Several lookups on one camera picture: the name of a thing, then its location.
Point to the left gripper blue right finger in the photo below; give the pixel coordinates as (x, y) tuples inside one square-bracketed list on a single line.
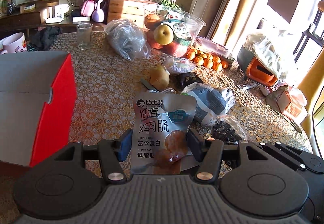
[(196, 145)]

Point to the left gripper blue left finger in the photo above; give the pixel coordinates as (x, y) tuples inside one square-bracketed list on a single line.
[(122, 145)]

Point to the chicken sausage snack pouch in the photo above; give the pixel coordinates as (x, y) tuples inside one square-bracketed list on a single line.
[(159, 139)]

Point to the grey white paper bag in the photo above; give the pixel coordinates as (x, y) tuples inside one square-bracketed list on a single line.
[(211, 102)]

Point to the orange grey desktop bin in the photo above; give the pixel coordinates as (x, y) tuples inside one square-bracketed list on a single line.
[(253, 69)]

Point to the dark dried fruit bag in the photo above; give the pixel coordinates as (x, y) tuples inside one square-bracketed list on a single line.
[(228, 130)]

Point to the teal green pen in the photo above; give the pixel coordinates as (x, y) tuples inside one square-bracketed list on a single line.
[(148, 85)]

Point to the black snack packet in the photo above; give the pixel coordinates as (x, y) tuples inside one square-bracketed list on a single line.
[(186, 79)]

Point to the white tube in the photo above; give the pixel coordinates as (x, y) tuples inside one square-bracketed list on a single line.
[(247, 86)]

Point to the yellow pear on table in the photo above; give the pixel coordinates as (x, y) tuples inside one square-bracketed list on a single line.
[(159, 77)]

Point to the mandarin orange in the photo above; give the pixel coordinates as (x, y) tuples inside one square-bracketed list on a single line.
[(224, 64), (217, 66), (199, 60), (216, 59), (208, 63)]

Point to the clear bag with food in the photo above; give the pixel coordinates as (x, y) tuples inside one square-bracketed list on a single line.
[(176, 66)]

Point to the clear flat plastic box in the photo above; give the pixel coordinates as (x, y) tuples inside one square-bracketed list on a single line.
[(208, 46)]

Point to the red grey cardboard box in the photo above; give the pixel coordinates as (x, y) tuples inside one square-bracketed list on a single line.
[(38, 94)]

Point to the grey plastic bag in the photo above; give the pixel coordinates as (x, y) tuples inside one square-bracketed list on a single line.
[(127, 39)]

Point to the clear plastic fruit bowl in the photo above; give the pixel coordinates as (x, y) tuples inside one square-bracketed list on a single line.
[(185, 26)]

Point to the yellow apple in bowl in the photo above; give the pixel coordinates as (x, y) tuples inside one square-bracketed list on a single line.
[(163, 34)]

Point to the clear drinking glass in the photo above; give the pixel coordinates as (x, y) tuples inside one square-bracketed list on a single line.
[(84, 34)]

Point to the white plastic bin liner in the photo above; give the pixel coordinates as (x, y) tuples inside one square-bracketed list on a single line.
[(274, 47)]

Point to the purple vase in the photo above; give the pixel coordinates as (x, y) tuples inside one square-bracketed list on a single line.
[(98, 14)]

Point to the black cloth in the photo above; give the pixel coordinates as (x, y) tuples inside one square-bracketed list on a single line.
[(44, 39)]

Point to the pink bag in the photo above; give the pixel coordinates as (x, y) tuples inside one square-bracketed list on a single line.
[(87, 8)]

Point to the wooden tv cabinet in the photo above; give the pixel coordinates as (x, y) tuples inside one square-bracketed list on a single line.
[(36, 14)]

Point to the pink mug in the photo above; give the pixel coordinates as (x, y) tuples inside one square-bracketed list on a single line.
[(15, 43)]

